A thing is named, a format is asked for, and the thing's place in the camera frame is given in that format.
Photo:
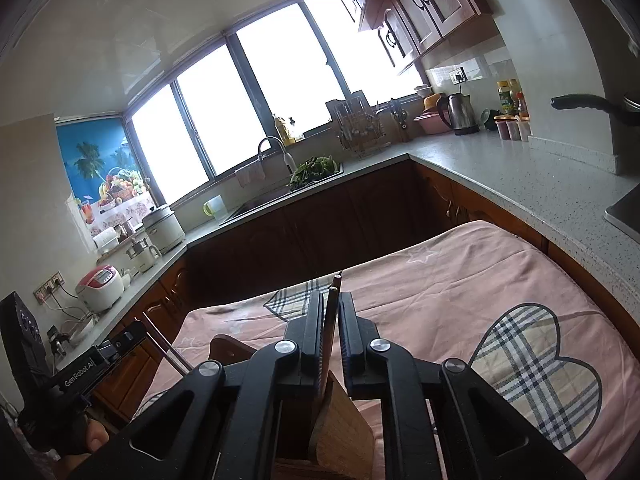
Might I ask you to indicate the pink basin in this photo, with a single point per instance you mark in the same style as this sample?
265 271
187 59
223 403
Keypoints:
432 123

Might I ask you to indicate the green leafy vegetables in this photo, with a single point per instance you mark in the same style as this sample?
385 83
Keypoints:
312 171

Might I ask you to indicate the long brown wooden chopstick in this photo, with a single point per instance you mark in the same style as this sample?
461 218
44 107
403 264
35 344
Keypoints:
328 329

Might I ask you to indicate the window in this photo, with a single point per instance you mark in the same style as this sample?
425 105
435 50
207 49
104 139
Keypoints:
279 70

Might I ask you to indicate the pink dish cloth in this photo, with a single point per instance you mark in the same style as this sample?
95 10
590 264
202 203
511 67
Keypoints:
250 173

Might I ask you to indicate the sink faucet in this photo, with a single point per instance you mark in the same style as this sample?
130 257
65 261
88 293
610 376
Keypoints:
276 146

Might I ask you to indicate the tropical fruit poster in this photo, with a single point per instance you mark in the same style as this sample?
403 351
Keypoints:
104 175

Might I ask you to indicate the wall power outlet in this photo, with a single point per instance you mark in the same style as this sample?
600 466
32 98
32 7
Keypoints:
43 292

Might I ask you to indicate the white pink rice cooker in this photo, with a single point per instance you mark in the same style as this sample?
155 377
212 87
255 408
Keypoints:
100 288

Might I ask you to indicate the person's left hand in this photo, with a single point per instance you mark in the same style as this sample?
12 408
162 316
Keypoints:
96 437

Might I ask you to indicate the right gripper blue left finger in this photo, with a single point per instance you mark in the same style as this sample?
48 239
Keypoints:
219 421

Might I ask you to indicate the small white electric kettle pot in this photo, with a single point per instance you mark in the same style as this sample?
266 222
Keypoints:
142 255

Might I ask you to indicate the wooden utensil holder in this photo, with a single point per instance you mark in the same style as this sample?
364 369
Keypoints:
310 424

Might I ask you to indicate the dish drying rack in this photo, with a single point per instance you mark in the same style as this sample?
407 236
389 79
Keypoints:
357 125

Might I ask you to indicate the pink cloth with plaid hearts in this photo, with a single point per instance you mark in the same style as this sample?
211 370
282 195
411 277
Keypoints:
490 299

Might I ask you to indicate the spice jars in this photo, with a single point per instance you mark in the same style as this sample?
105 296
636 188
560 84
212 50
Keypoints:
513 128

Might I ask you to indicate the yellow bottle on sill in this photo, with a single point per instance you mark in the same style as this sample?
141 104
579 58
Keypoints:
283 131

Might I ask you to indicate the measuring jug with green handle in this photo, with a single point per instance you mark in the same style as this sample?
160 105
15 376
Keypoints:
215 208

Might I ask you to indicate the condiment bottles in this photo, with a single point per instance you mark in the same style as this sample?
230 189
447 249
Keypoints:
512 98

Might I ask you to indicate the stainless steel electric kettle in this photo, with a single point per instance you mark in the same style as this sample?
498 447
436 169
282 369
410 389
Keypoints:
457 113

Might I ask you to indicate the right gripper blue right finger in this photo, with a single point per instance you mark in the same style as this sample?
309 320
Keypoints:
440 420

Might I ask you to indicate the black wok with lid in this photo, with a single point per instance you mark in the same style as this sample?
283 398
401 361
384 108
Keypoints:
627 112

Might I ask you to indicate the lower wooden cabinets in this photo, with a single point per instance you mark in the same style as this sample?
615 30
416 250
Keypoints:
349 222

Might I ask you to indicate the cream electric cooker pot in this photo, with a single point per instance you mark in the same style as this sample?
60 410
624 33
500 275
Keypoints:
163 229

